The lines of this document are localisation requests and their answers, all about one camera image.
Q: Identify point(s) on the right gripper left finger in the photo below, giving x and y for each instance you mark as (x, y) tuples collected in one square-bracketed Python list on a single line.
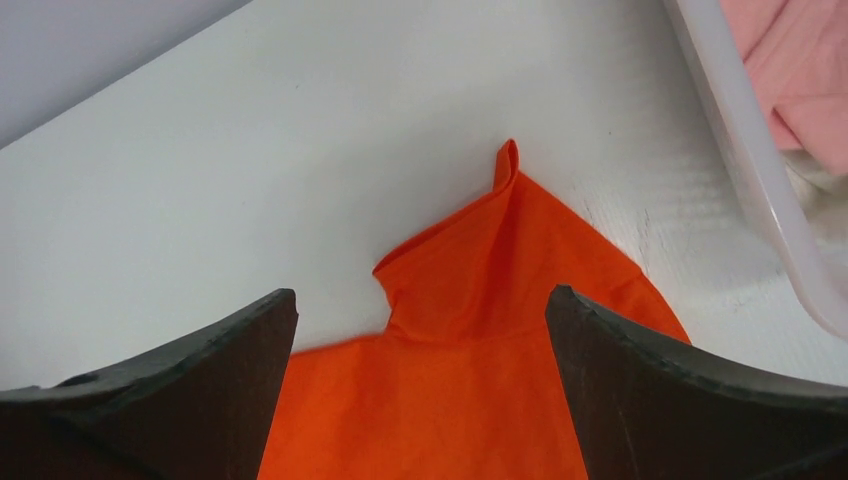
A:
[(197, 407)]

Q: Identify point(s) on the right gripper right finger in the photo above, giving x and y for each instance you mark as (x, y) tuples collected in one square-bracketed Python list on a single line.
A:
[(647, 406)]

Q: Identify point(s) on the orange t shirt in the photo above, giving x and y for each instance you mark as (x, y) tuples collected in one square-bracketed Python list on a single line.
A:
[(463, 382)]

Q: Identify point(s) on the white plastic basket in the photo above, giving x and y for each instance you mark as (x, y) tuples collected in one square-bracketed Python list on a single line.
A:
[(757, 171)]

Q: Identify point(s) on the crumpled pink t shirt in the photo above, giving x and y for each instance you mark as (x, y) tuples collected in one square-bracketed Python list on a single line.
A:
[(795, 55)]

